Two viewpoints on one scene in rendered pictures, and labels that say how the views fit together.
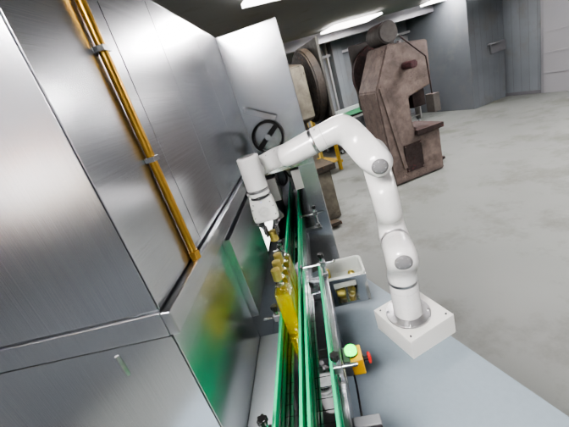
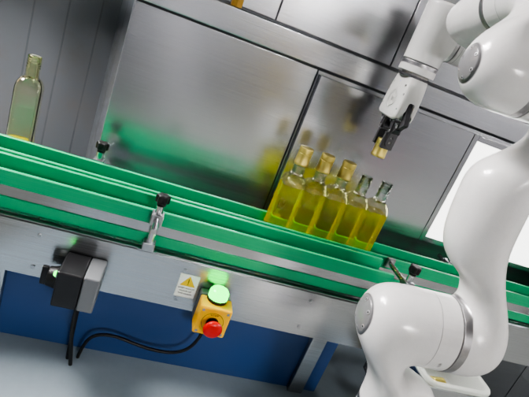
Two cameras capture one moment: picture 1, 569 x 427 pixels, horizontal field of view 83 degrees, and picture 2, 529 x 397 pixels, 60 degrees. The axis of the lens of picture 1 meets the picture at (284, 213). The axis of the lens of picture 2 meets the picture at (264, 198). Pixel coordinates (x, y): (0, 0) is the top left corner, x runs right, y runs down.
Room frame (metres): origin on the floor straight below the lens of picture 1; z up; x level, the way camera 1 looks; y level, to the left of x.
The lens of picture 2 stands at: (0.57, -0.86, 1.55)
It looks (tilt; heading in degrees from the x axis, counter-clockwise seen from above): 19 degrees down; 66
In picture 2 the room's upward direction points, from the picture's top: 22 degrees clockwise
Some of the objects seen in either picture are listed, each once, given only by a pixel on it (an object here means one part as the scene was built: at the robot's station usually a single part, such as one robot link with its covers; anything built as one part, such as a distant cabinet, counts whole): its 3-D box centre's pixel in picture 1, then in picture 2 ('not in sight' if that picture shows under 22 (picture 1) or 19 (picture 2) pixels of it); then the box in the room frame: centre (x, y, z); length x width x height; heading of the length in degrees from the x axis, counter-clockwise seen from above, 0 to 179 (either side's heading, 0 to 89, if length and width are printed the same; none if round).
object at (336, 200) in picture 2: (289, 289); (322, 224); (1.15, 0.08, 1.16); 0.06 x 0.06 x 0.21; 81
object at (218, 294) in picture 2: (350, 350); (219, 294); (0.89, -0.08, 1.01); 0.05 x 0.05 x 0.03
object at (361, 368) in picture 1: (354, 360); (211, 313); (0.89, -0.08, 0.96); 0.07 x 0.07 x 0.07; 82
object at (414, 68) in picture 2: (258, 191); (416, 69); (1.21, 0.07, 1.58); 0.09 x 0.08 x 0.03; 82
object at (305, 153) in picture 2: (276, 274); (304, 156); (1.04, 0.10, 1.31); 0.04 x 0.04 x 0.04
